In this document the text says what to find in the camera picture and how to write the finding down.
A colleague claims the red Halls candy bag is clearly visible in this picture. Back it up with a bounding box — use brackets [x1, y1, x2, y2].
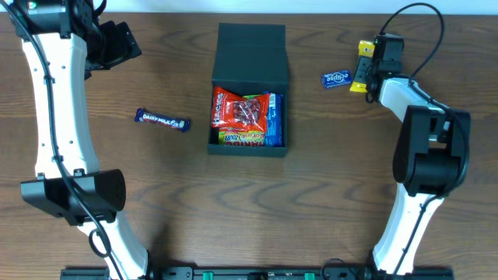
[211, 87, 270, 132]

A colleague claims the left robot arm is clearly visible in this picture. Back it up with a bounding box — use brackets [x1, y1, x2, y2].
[5, 0, 150, 279]

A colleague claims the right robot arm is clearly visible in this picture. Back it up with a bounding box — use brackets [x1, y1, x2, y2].
[352, 33, 471, 279]

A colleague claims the blue Eclipse mint pack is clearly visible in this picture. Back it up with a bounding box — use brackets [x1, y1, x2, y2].
[321, 70, 352, 89]

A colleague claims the dark green gift box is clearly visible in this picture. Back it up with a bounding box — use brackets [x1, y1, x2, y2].
[207, 23, 289, 158]

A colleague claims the light blue snack bar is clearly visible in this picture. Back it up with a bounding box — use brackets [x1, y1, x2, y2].
[265, 93, 282, 147]

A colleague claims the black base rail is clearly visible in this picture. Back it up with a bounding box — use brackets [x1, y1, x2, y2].
[60, 267, 454, 280]

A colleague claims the purple Dairy Milk bar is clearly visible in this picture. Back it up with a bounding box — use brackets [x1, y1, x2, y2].
[135, 108, 191, 132]

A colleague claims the green Haribo gummy bag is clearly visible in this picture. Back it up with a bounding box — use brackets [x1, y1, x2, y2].
[217, 93, 266, 148]

